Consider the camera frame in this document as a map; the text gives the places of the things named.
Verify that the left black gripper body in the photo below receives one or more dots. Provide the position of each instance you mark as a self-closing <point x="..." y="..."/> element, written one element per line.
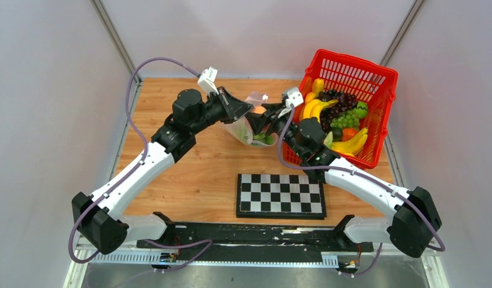
<point x="214" y="113"/>

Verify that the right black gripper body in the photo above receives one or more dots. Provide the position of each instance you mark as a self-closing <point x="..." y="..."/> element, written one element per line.
<point x="290" y="127"/>

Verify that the orange peach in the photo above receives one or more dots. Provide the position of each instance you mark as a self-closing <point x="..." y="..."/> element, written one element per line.
<point x="259" y="110"/>

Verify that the green napa cabbage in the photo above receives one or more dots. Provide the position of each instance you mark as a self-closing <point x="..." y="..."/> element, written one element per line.
<point x="244" y="133"/>

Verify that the clear zip top bag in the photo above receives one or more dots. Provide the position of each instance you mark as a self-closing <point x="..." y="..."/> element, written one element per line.
<point x="255" y="98"/>

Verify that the green grapes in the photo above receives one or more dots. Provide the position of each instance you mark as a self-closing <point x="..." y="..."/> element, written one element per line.
<point x="348" y="119"/>

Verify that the red plastic basket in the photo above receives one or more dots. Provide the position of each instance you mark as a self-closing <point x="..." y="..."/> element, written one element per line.
<point x="371" y="83"/>

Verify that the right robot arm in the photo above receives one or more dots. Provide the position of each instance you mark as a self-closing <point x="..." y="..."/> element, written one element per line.
<point x="410" y="219"/>

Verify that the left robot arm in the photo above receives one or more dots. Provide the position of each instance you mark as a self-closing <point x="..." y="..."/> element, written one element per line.
<point x="100" y="216"/>

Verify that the yellow banana bunch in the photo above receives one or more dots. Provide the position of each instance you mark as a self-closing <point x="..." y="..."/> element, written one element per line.
<point x="352" y="146"/>
<point x="314" y="108"/>

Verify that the red orange fruit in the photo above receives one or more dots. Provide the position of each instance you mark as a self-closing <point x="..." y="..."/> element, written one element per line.
<point x="348" y="134"/>

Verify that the dark purple grapes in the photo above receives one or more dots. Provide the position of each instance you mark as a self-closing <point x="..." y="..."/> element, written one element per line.
<point x="345" y="103"/>

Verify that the yellow pear squash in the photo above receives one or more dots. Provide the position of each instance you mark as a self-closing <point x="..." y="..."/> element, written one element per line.
<point x="317" y="87"/>

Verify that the black white checkerboard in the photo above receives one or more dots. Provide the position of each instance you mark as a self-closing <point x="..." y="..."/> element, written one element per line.
<point x="279" y="196"/>

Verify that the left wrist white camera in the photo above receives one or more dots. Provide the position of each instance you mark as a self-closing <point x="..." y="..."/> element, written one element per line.
<point x="206" y="80"/>

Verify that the wrist white camera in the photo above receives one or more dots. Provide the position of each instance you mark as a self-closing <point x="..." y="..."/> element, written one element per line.
<point x="291" y="99"/>
<point x="206" y="80"/>

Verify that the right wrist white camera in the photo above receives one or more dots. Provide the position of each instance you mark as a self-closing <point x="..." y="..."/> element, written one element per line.
<point x="291" y="99"/>

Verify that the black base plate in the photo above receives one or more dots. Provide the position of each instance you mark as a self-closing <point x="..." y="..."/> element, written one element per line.
<point x="261" y="243"/>

